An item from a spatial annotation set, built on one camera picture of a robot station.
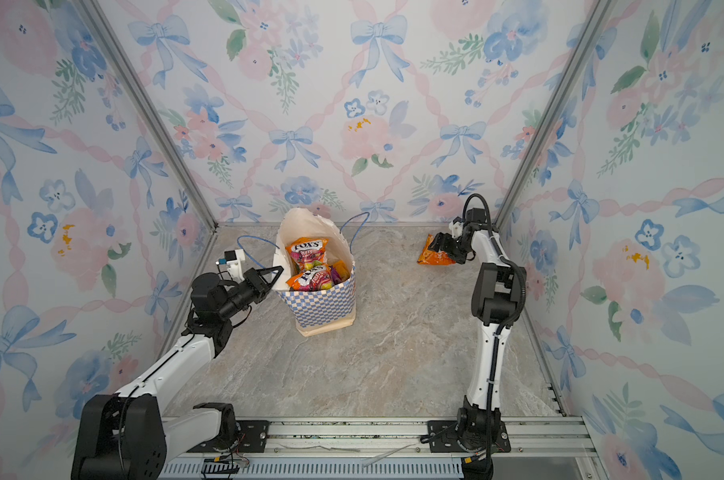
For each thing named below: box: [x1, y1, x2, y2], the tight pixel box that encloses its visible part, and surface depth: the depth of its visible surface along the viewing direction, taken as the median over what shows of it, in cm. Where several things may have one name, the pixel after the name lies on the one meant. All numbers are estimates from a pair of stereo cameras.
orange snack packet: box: [417, 234, 456, 266], surface depth 109 cm
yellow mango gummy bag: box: [334, 260, 351, 281], surface depth 100 cm
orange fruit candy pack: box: [286, 237, 328, 271], surface depth 88 cm
